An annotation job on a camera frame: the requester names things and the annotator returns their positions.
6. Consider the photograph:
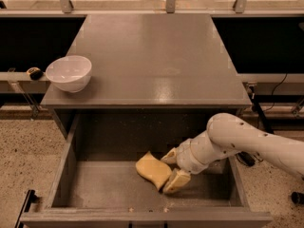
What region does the open grey top drawer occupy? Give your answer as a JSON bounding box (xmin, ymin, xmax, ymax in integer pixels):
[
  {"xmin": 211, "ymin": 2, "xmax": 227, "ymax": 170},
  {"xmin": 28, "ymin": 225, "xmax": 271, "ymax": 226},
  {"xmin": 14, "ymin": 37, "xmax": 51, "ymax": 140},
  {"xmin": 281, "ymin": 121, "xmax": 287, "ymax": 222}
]
[{"xmin": 20, "ymin": 111, "xmax": 272, "ymax": 228}]

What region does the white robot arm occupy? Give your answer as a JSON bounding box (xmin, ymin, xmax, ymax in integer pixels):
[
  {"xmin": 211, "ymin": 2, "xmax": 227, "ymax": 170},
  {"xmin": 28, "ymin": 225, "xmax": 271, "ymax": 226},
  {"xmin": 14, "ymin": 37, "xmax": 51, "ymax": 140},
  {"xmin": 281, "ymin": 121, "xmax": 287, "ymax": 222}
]
[{"xmin": 161, "ymin": 113, "xmax": 304, "ymax": 194}]

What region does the black yellow tape measure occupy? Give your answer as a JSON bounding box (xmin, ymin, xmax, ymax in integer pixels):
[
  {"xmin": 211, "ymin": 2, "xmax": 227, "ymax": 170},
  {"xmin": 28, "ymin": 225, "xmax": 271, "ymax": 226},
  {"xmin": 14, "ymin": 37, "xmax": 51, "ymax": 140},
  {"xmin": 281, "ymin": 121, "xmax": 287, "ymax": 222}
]
[{"xmin": 27, "ymin": 67, "xmax": 44, "ymax": 81}]

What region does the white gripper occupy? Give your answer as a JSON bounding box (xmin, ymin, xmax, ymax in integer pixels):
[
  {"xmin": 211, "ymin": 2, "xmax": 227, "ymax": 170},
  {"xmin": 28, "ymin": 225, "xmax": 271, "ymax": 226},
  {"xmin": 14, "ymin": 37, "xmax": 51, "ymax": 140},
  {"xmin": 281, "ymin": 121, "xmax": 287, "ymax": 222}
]
[{"xmin": 161, "ymin": 140, "xmax": 208, "ymax": 194}]

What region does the white bowl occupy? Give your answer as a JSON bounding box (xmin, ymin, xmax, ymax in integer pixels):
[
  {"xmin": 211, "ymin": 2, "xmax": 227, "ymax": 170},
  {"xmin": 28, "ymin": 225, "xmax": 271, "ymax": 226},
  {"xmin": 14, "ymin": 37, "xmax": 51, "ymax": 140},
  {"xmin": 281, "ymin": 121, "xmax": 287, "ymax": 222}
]
[{"xmin": 46, "ymin": 55, "xmax": 92, "ymax": 93}]

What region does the grey cabinet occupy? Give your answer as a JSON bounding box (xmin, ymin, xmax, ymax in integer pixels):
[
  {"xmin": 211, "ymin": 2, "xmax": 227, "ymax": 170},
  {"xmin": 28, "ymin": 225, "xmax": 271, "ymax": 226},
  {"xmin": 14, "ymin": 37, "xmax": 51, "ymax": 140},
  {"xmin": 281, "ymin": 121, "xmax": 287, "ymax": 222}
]
[{"xmin": 40, "ymin": 13, "xmax": 253, "ymax": 140}]

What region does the black power adapter with cable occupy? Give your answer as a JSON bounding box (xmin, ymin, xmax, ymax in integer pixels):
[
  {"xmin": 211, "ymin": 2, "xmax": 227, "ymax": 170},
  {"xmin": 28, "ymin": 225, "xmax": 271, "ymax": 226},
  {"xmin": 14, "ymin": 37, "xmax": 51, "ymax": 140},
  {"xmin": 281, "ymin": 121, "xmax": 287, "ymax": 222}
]
[{"xmin": 236, "ymin": 152, "xmax": 262, "ymax": 167}]

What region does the yellow sponge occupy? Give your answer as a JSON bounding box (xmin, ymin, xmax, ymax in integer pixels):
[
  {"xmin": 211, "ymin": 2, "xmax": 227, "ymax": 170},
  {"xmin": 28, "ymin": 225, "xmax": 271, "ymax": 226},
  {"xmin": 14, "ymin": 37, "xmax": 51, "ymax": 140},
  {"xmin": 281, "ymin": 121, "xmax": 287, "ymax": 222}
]
[{"xmin": 135, "ymin": 151, "xmax": 172, "ymax": 191}]

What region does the black stand leg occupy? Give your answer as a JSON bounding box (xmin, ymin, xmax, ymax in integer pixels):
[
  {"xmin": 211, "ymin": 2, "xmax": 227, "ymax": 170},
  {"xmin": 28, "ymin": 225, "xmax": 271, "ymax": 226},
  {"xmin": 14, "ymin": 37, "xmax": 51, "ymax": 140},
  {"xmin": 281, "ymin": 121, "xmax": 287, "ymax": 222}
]
[{"xmin": 247, "ymin": 85, "xmax": 274, "ymax": 134}]

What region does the metal railing frame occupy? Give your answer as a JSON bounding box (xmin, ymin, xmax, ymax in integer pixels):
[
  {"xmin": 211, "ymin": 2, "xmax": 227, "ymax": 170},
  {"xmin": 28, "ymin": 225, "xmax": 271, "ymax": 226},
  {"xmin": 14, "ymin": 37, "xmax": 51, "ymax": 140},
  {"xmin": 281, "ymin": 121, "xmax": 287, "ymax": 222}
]
[{"xmin": 0, "ymin": 0, "xmax": 304, "ymax": 17}]

